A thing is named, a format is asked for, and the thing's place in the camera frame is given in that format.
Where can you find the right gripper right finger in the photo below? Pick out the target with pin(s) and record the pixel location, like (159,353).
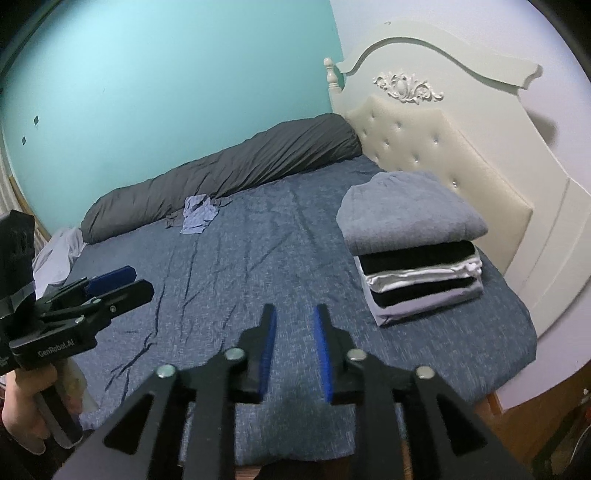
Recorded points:
(407,421)

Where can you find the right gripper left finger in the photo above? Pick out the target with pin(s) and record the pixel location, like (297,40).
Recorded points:
(180,424)

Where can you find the striped beige curtain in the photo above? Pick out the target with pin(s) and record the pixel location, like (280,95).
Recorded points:
(13,199)

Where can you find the light grey crumpled blanket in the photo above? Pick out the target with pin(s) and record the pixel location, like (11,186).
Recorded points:
(53,263)

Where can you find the person's left hand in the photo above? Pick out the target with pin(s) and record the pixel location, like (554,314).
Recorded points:
(20,414)

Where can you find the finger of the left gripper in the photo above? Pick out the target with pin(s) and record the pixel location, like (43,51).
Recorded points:
(86,288)
(104,308)

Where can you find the dark grey rolled duvet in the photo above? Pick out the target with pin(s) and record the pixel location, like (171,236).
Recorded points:
(285,149)

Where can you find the cream tufted headboard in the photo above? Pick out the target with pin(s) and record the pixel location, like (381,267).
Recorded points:
(420,98)

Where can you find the white folded garment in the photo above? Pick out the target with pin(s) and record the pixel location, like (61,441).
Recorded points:
(382,282)

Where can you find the blue patterned bed sheet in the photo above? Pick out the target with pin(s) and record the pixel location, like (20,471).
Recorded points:
(279,243)

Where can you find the black folded garment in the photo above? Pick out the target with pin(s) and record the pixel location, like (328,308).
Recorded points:
(415,258)

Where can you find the blue checked cloth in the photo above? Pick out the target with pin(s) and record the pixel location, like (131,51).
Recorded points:
(198,212)

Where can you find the grey knit sweater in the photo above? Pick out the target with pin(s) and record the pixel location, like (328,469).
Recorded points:
(401,210)

